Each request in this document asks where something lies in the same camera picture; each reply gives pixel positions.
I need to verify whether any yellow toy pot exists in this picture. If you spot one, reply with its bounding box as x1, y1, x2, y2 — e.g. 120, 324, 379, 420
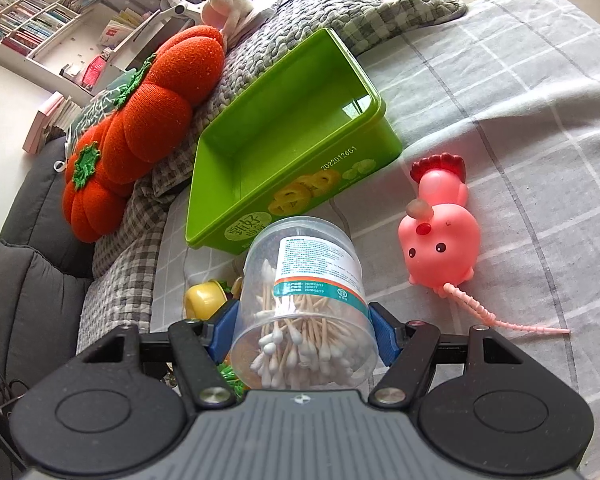
184, 280, 230, 321

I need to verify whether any clear cotton swab jar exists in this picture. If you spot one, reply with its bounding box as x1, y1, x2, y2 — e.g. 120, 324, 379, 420
228, 216, 378, 390

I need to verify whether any pink pig toy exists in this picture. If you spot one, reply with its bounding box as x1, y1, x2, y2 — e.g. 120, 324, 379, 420
398, 153, 570, 336

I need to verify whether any dark grey sofa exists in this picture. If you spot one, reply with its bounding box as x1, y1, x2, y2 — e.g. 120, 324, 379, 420
0, 139, 94, 406

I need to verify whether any small orange pumpkin pillow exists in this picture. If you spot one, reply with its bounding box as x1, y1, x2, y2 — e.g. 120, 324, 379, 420
62, 117, 133, 243

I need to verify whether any large orange pumpkin pillow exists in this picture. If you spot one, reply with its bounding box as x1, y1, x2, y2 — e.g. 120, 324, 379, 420
102, 25, 225, 184

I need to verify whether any green plastic bin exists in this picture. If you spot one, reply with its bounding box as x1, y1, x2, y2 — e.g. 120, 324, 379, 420
184, 28, 403, 255

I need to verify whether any teal leaf pattern pillow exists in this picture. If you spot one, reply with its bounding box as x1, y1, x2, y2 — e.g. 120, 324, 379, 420
66, 68, 136, 151

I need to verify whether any stack of books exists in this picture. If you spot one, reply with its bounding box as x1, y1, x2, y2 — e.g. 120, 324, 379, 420
22, 91, 82, 155

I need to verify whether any pink storage basket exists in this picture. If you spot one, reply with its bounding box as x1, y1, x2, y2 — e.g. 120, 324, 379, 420
81, 55, 107, 90

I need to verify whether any pink white plush toy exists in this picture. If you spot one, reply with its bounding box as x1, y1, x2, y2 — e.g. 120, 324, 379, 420
200, 0, 253, 40

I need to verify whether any white bookshelf desk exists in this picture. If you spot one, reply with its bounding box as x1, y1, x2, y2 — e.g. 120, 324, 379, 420
0, 0, 161, 106

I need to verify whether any grey knitted blanket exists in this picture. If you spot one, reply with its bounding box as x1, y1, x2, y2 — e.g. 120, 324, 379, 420
76, 0, 467, 350

